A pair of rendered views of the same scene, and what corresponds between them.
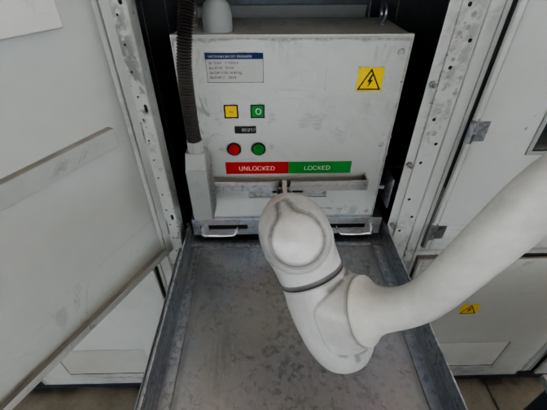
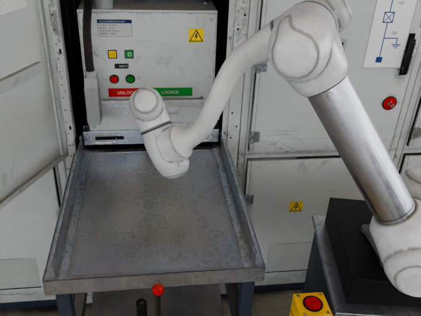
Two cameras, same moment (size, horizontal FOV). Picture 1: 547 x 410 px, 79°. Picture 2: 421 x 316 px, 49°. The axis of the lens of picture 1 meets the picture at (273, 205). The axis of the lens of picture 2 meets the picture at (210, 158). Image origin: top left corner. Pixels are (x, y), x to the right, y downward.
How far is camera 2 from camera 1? 98 cm
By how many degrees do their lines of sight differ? 9
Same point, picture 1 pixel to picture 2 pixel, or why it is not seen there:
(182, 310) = (80, 182)
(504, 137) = not seen: hidden behind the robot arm
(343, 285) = (169, 128)
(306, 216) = (149, 91)
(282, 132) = (145, 68)
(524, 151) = not seen: hidden behind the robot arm
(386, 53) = (203, 21)
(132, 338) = (27, 244)
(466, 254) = (209, 98)
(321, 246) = (156, 103)
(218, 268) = (103, 163)
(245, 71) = (121, 30)
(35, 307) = not seen: outside the picture
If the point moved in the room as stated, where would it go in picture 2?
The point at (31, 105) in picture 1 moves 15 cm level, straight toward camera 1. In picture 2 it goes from (7, 46) to (28, 59)
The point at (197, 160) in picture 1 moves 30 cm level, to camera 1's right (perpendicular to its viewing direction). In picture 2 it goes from (91, 82) to (176, 82)
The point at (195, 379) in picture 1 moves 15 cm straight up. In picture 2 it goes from (92, 209) to (88, 171)
